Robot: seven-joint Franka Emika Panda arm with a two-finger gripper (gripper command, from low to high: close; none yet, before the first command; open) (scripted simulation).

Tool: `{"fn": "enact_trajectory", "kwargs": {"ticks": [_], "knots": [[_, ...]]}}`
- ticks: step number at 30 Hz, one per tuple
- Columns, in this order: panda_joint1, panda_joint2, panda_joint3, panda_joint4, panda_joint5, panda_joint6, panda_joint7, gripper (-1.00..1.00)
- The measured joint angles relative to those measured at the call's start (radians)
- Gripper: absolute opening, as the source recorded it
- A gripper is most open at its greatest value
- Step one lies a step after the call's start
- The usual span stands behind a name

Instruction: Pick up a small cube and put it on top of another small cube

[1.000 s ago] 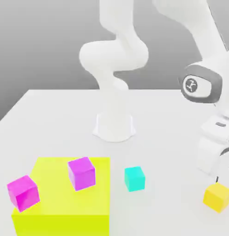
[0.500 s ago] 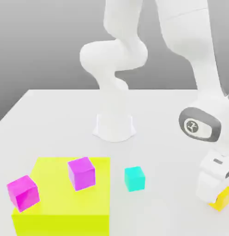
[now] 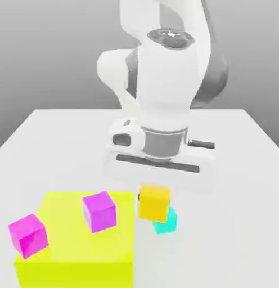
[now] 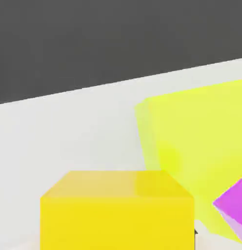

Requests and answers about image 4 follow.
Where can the large lime yellow box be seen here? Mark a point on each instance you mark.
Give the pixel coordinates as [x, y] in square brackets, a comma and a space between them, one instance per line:
[197, 125]

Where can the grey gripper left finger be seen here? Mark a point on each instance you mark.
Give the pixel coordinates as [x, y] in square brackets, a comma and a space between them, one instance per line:
[31, 247]

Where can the small magenta cube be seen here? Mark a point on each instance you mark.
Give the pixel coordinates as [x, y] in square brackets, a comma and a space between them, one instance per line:
[235, 203]

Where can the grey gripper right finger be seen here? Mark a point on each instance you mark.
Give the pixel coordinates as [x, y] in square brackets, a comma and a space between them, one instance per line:
[203, 241]

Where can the small yellow cube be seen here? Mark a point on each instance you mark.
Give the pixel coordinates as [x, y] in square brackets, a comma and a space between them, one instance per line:
[117, 218]

